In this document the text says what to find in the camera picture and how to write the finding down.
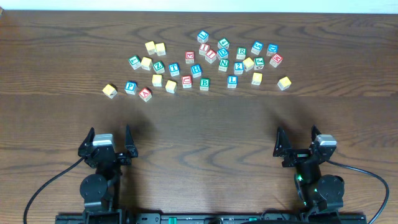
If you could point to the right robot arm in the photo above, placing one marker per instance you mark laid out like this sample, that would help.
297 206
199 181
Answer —
321 194

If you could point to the red I block lower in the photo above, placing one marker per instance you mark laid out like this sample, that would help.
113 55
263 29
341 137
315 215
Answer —
211 56

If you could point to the green R block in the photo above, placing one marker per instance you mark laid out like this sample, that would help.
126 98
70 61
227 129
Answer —
241 53

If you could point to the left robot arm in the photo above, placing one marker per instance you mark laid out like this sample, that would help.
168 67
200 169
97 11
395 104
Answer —
100 191

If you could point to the yellow block top left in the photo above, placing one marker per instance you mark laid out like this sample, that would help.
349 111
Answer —
150 47

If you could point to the yellow block below Z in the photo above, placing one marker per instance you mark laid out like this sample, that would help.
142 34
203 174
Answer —
157 80

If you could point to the yellow block beside L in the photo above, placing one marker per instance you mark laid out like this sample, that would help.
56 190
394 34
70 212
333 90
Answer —
146 63

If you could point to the yellow block centre right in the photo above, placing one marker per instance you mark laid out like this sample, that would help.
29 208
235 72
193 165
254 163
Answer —
248 64

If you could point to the blue H block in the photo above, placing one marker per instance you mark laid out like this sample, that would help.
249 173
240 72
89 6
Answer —
196 71

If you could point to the red i block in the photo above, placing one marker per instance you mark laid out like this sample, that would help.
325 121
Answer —
203 49
211 56

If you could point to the blue L block lower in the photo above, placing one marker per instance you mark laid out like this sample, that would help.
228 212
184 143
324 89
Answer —
232 81

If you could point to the green N block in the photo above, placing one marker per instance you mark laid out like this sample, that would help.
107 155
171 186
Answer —
223 65

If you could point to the blue 5 block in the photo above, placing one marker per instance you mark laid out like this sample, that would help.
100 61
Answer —
257 48

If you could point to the yellow O block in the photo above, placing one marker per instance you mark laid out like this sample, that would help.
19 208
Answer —
256 78
171 86

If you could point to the blue 2 block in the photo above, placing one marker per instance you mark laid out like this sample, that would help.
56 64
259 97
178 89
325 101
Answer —
238 68

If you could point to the green 4 block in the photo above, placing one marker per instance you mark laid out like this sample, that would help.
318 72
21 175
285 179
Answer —
223 43

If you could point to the green B block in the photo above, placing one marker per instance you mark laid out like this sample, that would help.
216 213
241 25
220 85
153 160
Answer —
204 84

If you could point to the blue P block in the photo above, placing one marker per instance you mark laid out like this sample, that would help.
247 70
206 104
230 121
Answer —
130 88

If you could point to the red U block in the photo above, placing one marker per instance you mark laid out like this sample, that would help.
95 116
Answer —
187 81

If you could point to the blue D block centre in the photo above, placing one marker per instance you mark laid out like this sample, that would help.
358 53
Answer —
222 53

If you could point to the red M block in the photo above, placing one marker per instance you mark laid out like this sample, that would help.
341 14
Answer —
275 60

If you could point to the yellow block far right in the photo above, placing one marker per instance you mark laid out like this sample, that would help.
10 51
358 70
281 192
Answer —
284 83

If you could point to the green J block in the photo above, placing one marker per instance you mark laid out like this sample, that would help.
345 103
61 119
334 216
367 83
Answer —
259 63

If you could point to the yellow block far left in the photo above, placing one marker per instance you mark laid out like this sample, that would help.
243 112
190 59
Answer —
110 91

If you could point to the red I block upper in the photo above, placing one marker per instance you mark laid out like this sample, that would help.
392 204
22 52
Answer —
203 49

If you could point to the red A block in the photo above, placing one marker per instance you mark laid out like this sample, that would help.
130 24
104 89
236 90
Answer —
145 94

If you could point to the blue T block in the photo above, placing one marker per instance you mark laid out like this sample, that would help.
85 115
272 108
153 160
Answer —
174 69

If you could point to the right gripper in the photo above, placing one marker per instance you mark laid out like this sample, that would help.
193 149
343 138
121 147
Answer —
298 155

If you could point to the green Z block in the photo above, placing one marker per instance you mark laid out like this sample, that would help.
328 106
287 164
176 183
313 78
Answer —
159 67

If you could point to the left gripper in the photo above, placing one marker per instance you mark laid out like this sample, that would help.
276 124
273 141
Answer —
106 155

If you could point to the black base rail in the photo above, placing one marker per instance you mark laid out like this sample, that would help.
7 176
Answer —
156 218

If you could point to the blue D block right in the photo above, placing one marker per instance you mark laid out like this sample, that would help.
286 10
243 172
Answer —
272 50

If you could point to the red E block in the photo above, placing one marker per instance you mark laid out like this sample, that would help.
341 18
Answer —
189 57

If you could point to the blue d block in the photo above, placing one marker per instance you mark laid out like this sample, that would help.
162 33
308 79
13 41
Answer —
222 53
272 50

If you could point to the green L block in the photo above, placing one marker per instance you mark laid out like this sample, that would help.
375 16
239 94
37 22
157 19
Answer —
135 62

